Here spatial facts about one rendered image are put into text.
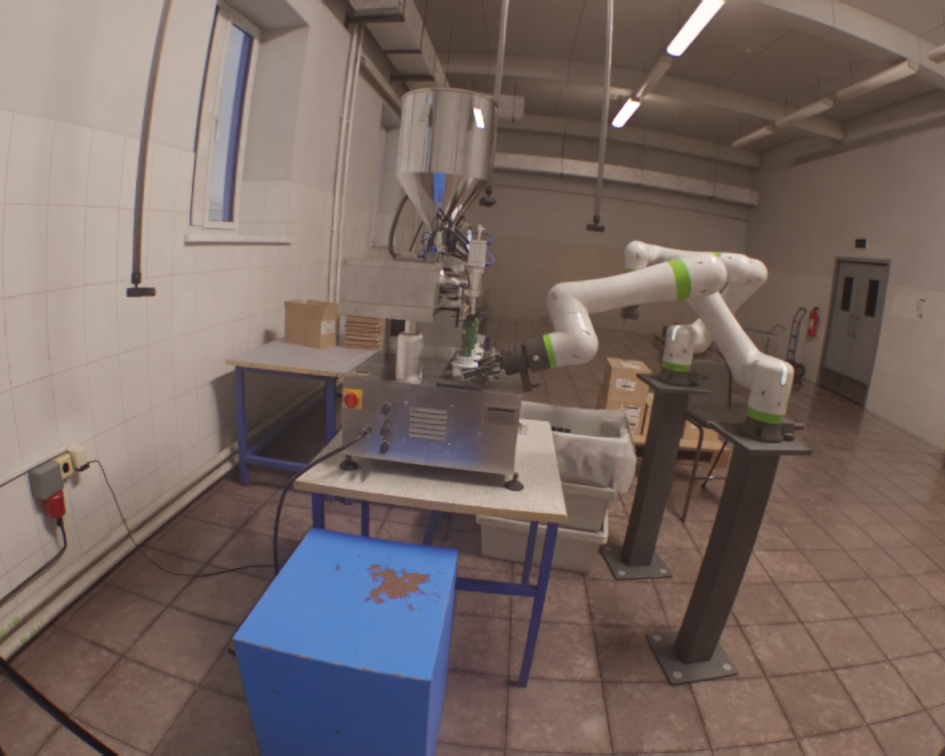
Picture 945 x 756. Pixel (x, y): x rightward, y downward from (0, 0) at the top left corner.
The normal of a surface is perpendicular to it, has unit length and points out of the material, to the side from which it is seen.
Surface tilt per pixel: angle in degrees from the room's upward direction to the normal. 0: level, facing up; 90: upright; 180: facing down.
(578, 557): 96
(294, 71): 90
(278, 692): 90
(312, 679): 90
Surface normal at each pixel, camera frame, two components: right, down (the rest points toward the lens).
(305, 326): -0.42, 0.18
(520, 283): -0.08, 0.22
